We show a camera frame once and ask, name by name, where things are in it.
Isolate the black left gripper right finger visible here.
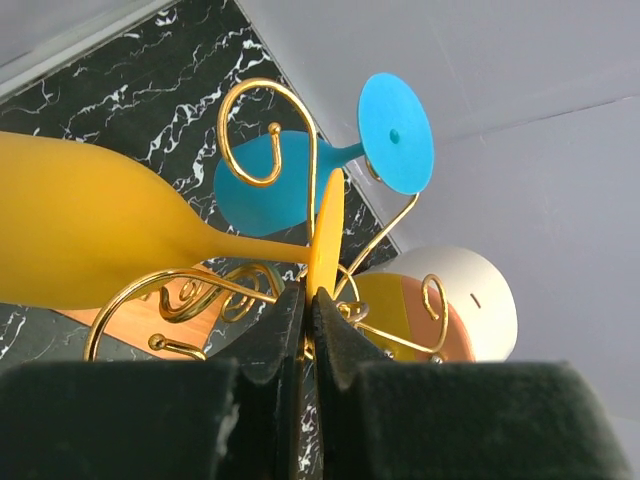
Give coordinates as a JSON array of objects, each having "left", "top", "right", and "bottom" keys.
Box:
[{"left": 312, "top": 290, "right": 633, "bottom": 479}]

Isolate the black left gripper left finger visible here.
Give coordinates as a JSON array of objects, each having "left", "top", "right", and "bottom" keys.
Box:
[{"left": 1, "top": 284, "right": 305, "bottom": 479}]

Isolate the blue wine glass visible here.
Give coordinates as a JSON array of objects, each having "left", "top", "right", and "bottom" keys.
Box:
[{"left": 213, "top": 72, "right": 435, "bottom": 237}]

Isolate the yellow wine glass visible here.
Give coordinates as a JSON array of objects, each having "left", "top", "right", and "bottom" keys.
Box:
[{"left": 1, "top": 132, "right": 344, "bottom": 310}]

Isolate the round three-drawer cabinet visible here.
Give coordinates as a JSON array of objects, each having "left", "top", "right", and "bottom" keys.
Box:
[{"left": 354, "top": 246, "right": 518, "bottom": 362}]

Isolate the gold wire glass rack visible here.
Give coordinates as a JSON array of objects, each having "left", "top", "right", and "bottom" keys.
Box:
[{"left": 82, "top": 78, "right": 449, "bottom": 364}]

